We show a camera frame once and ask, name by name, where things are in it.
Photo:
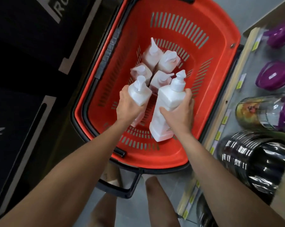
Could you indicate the person's right hand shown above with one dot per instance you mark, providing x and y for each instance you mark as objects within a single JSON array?
[{"x": 181, "y": 117}]

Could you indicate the person's left hand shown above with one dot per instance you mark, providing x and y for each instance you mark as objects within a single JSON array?
[{"x": 128, "y": 109}]

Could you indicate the person's right thumb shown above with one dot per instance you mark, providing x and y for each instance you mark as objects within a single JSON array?
[{"x": 165, "y": 110}]

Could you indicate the person's left thumb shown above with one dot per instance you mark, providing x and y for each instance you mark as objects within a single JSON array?
[{"x": 144, "y": 105}]

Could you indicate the tall white pump bottle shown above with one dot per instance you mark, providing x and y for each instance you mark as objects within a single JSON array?
[{"x": 168, "y": 99}]

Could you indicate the small white pump bottle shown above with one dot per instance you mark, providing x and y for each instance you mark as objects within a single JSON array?
[{"x": 139, "y": 93}]

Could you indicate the person's right forearm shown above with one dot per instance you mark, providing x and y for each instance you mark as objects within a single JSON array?
[{"x": 223, "y": 182}]

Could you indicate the person's left forearm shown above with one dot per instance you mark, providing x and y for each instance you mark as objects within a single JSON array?
[{"x": 62, "y": 174}]

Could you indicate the wooden store shelf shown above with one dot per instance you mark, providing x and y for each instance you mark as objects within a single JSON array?
[{"x": 234, "y": 80}]

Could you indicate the red plastic shopping basket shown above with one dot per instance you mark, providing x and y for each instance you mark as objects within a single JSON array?
[{"x": 156, "y": 28}]

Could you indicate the row of yellow shelf labels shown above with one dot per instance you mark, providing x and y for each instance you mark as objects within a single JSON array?
[{"x": 240, "y": 83}]

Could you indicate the clear glass jar fruit print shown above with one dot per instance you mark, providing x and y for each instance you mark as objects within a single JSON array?
[{"x": 253, "y": 111}]

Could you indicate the person's right leg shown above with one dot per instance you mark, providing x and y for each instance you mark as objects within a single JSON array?
[{"x": 160, "y": 203}]

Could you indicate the person's leg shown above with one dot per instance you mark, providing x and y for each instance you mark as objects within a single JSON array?
[
  {"x": 104, "y": 212},
  {"x": 160, "y": 203}
]

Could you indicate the stack of shiny black bowls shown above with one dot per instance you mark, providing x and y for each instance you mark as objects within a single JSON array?
[{"x": 253, "y": 160}]

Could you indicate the shiny black metal pot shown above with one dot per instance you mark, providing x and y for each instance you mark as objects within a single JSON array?
[{"x": 205, "y": 213}]

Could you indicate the person's left leg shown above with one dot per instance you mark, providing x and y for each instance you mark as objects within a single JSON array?
[{"x": 104, "y": 212}]

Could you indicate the black floor mat white print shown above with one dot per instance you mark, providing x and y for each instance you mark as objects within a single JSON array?
[
  {"x": 31, "y": 33},
  {"x": 12, "y": 144}
]

